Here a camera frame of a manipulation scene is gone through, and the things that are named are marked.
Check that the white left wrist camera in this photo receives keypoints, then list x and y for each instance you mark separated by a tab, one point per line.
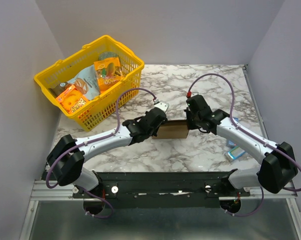
162	105

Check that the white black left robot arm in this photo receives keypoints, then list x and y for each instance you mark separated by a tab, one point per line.
67	158

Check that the orange mango gummy bag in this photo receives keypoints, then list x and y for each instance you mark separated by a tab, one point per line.
108	73

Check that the small blue white packet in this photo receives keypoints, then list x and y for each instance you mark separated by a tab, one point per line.
234	153

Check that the brown cardboard box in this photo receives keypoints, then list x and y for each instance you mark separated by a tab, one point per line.
172	129

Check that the yellow plastic shopping basket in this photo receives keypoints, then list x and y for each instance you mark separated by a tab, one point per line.
78	69

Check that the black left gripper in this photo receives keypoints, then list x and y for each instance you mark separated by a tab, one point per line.
154	133

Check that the light blue cassava chips bag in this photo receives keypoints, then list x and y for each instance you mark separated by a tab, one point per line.
85	81

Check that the orange scrub daddy sponge box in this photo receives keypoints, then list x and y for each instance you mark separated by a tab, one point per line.
71	99

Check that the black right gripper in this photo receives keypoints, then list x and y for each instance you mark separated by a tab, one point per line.
191	118

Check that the green netted melon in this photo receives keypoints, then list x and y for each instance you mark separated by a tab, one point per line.
107	54

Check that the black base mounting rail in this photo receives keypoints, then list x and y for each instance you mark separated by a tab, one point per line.
154	190

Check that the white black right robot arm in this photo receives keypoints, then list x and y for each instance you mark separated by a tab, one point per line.
274	170

